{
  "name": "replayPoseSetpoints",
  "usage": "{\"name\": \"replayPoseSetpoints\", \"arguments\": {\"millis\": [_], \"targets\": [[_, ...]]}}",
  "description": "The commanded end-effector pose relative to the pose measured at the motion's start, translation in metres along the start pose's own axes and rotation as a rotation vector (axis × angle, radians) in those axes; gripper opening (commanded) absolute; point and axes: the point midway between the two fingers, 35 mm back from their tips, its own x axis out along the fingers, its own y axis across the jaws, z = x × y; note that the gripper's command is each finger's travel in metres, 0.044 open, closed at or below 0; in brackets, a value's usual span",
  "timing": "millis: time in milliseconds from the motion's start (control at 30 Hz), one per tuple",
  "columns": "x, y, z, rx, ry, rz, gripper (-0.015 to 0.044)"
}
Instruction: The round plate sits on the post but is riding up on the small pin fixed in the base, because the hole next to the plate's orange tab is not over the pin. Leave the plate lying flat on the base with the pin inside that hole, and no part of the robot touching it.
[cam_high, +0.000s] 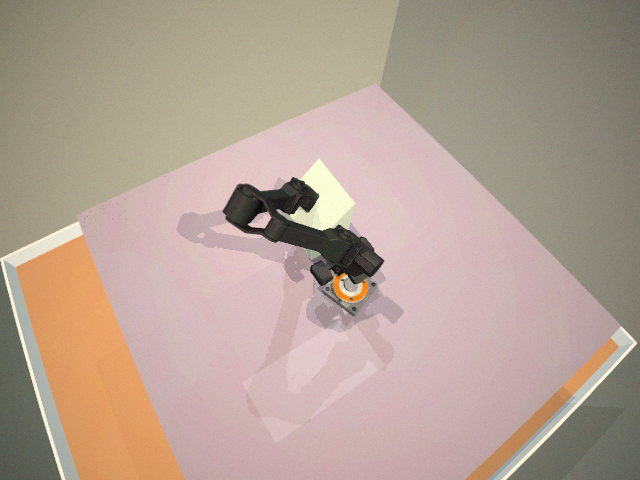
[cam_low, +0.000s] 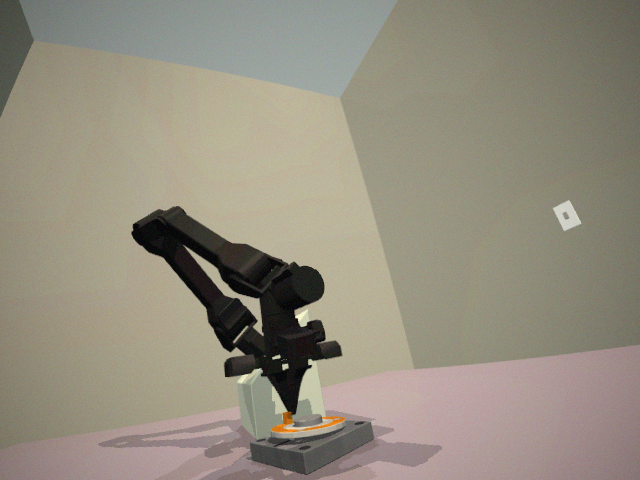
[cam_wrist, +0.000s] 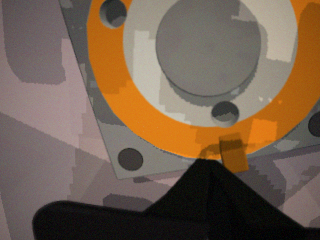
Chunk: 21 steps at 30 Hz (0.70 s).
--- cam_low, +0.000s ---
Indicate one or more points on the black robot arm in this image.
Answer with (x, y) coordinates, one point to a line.
(247, 271)

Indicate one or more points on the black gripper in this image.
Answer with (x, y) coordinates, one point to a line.
(287, 382)

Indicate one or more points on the orange round plate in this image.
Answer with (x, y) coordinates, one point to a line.
(288, 431)

